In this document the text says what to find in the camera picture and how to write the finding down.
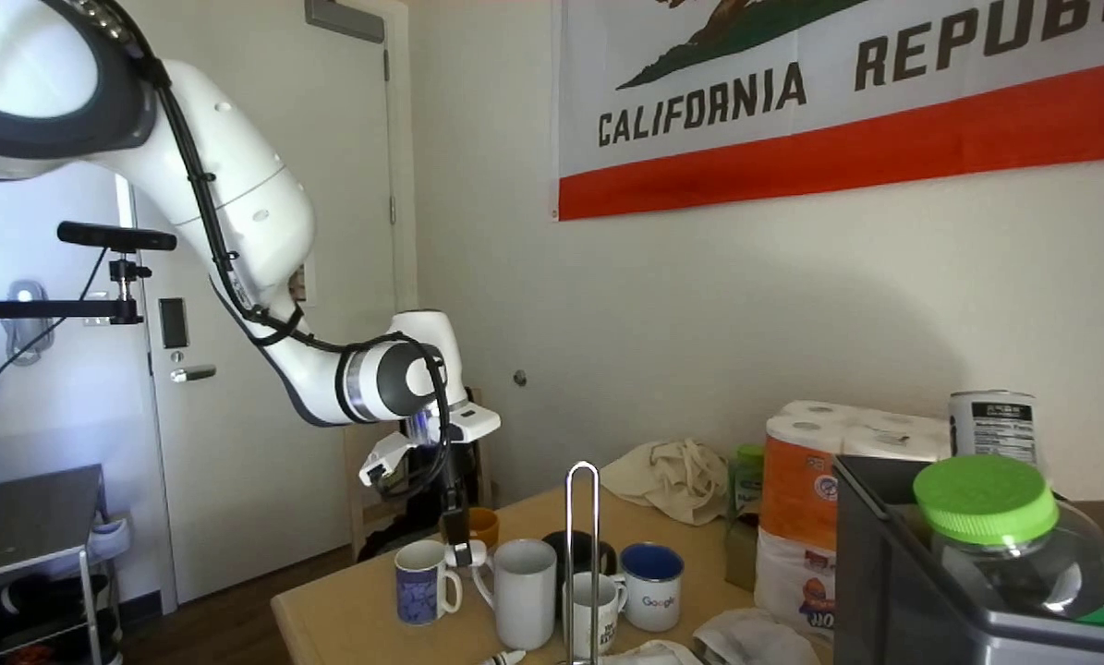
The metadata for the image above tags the orange mug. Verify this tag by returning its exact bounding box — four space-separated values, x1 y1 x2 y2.
466 507 501 551

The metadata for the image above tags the blue patterned mug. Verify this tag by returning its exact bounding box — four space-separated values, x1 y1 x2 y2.
394 539 464 627

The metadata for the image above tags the tall white mug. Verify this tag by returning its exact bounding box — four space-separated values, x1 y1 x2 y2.
470 538 559 651

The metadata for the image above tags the metal paper towel holder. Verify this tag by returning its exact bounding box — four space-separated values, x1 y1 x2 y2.
564 459 601 665

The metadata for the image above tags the white door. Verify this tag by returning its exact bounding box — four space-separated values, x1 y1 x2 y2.
115 0 416 607

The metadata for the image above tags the white mug with black print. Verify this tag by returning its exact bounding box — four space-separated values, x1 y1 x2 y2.
562 572 629 658

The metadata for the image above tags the cream tote bag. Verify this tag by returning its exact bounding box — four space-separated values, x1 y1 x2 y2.
599 438 731 528

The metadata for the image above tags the white mug with blue inside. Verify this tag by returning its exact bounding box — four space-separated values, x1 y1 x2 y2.
617 542 686 634

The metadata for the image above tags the white cloth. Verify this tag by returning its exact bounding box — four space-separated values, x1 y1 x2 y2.
596 639 702 665

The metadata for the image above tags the container with green lid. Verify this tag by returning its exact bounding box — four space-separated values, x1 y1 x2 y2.
724 444 767 593

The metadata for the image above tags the black door lock plate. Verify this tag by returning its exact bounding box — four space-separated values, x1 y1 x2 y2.
158 296 189 350

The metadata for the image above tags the white crumpled bag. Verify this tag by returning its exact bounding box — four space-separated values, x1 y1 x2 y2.
692 607 827 665

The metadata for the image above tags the pack of paper rolls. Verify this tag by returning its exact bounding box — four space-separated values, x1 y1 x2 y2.
754 399 952 640

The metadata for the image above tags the metal shelf table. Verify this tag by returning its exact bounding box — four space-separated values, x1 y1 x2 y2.
0 464 133 665

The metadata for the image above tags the grey plastic bin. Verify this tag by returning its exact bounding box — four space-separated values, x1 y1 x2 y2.
832 453 1104 665

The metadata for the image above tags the row of shoes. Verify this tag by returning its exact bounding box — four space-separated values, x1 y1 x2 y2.
0 573 124 665

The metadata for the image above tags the flag with red stripe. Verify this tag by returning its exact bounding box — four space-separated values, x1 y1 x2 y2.
550 0 1104 224

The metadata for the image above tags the grey door closer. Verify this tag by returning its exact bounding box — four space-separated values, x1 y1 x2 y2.
304 0 387 45

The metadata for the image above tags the clear jar with green lid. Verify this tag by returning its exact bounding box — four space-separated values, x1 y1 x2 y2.
913 453 1104 632

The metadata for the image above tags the tin can with label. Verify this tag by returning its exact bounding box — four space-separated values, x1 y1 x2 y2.
948 389 1039 468

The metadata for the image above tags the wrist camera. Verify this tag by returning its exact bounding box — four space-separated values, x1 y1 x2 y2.
358 431 417 489

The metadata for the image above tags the camera on mount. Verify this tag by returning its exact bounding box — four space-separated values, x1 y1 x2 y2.
0 221 179 327

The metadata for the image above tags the black cable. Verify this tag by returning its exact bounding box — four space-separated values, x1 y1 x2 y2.
0 248 111 435

